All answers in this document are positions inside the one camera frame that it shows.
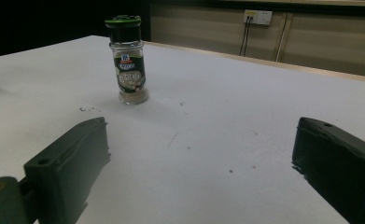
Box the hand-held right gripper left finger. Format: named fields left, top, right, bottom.
left=23, top=117, right=112, bottom=224

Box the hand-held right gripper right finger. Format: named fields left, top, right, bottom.
left=291, top=117, right=365, bottom=224

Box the glass spice jar green lid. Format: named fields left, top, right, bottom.
left=105, top=14, right=149, bottom=105

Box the white table cover board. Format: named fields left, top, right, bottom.
left=0, top=35, right=365, bottom=224

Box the black curtain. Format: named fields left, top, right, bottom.
left=0, top=0, right=151, bottom=60

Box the black horizontal metal bar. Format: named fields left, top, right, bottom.
left=150, top=0, right=365, bottom=17

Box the beige vertical wall trim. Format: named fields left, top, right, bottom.
left=274, top=12, right=295, bottom=63

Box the black power cable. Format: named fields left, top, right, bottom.
left=239, top=16, right=250, bottom=57
left=244, top=16, right=254, bottom=58

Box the white wall socket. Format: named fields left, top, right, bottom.
left=243, top=9, right=274, bottom=26

